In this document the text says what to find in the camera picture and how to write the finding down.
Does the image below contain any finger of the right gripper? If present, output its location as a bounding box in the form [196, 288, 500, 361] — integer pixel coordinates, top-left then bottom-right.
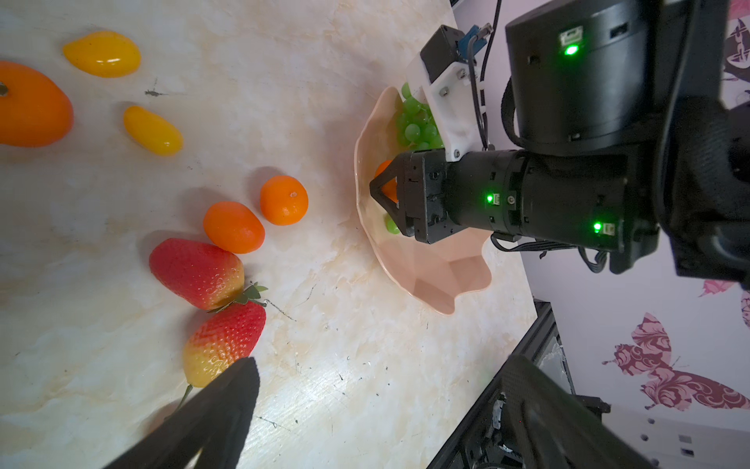
[370, 190, 407, 234]
[369, 154, 407, 191]

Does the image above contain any black base frame rail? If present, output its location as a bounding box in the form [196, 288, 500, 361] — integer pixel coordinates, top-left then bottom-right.
[429, 300, 611, 468]

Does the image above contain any strawberry centre upper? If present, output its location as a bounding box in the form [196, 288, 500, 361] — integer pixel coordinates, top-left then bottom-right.
[148, 238, 246, 311]

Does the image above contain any green grape bunch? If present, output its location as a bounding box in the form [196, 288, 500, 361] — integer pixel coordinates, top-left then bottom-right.
[383, 81, 445, 236]

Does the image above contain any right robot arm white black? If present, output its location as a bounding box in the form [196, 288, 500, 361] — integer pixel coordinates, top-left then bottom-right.
[369, 1, 749, 285]

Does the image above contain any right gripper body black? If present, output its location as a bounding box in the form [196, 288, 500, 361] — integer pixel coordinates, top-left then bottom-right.
[398, 149, 465, 244]

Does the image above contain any orange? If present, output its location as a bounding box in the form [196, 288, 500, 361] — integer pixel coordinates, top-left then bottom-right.
[260, 175, 309, 226]
[375, 160, 398, 203]
[203, 201, 266, 254]

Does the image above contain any yellow kumquat bottom right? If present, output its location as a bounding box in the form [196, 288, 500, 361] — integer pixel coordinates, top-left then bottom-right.
[62, 31, 142, 78]

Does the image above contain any pink petal-shaped fruit bowl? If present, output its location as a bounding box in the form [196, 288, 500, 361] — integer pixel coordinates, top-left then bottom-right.
[354, 87, 492, 315]

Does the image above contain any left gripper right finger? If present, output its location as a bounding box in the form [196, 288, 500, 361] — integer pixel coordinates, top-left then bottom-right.
[500, 356, 652, 468]

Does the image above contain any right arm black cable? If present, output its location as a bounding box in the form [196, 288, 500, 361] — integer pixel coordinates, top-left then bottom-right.
[465, 0, 611, 275]

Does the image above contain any yellow kumquat middle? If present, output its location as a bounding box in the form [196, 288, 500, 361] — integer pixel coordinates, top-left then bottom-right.
[122, 106, 184, 156]

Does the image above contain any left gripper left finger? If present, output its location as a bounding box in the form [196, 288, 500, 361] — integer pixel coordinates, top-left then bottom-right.
[109, 358, 261, 468]

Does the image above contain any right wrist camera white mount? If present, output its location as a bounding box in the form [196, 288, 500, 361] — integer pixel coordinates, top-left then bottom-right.
[407, 23, 493, 162]

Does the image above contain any strawberry centre lower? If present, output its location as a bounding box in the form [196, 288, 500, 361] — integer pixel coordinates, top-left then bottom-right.
[177, 300, 268, 410]

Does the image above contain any strawberry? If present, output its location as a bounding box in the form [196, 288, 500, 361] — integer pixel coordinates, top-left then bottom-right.
[148, 238, 246, 311]
[177, 300, 268, 410]

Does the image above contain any yellow kumquat top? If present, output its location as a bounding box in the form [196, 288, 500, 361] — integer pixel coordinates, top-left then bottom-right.
[1, 61, 74, 148]

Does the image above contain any yellow kumquat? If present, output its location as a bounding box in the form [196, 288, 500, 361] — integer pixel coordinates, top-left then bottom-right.
[122, 106, 184, 156]
[62, 31, 142, 78]
[1, 61, 74, 148]

